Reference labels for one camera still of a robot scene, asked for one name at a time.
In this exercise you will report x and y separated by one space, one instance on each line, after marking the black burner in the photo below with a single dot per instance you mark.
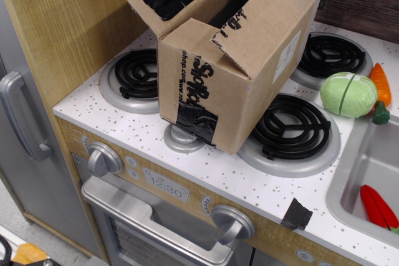
326 54
294 138
130 82

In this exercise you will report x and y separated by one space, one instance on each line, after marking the orange toy carrot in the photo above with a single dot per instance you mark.
381 114

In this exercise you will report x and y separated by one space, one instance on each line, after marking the right silver oven knob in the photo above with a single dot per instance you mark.
231 224

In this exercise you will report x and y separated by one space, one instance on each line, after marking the silver oven knob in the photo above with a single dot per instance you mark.
103 160
231 224

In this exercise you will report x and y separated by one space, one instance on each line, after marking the silver toy sink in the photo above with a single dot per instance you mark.
370 157

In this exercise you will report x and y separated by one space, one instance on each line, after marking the front right black burner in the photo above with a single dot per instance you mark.
294 138

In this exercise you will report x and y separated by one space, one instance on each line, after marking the green toy cabbage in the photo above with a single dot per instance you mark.
348 94

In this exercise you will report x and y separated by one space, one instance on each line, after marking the black tape piece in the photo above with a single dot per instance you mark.
296 217

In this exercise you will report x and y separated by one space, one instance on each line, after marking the small silver centre knob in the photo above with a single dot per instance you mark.
180 141

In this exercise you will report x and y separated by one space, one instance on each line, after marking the red toy pepper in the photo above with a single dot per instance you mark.
377 210

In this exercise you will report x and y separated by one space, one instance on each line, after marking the brown cardboard box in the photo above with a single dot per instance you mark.
222 62

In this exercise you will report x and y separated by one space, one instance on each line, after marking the front left black burner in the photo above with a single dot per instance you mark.
130 82

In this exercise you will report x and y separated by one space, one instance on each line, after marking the orange object on floor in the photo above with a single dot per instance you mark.
29 253

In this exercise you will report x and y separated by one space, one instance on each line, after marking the grey fridge door handle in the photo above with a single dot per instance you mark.
11 85

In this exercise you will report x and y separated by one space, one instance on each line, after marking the left silver oven knob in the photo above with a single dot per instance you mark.
103 160

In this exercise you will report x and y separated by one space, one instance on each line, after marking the back right black burner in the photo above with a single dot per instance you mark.
326 54

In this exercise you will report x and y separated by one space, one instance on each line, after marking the silver oven door handle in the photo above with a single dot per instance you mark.
140 229

